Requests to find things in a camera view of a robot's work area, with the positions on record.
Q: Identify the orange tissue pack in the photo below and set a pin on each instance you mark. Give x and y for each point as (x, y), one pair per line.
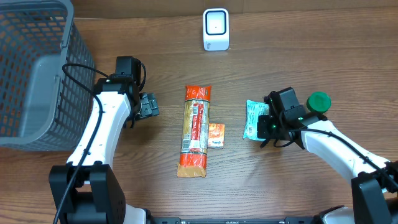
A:
(216, 136)

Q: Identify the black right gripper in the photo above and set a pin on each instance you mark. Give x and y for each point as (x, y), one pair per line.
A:
(262, 132)

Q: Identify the red orange snack bag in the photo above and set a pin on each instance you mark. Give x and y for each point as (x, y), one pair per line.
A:
(194, 146)

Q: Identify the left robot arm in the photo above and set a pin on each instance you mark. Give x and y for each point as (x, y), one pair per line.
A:
(85, 189)

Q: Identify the teal wet wipes pack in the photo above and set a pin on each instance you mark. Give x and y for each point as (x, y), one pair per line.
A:
(253, 111)

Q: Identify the white barcode scanner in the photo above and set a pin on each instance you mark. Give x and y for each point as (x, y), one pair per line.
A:
(216, 29)

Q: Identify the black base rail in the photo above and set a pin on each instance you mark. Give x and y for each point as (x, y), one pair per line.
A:
(286, 220)

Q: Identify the green lid jar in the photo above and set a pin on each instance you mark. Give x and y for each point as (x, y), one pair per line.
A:
(319, 102)

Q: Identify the grey plastic shopping basket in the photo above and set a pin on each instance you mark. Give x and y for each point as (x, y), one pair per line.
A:
(46, 74)

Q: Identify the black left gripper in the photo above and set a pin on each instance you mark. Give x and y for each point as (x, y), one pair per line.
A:
(149, 106)

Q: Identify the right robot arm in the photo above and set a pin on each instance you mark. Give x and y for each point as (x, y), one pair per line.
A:
(370, 176)

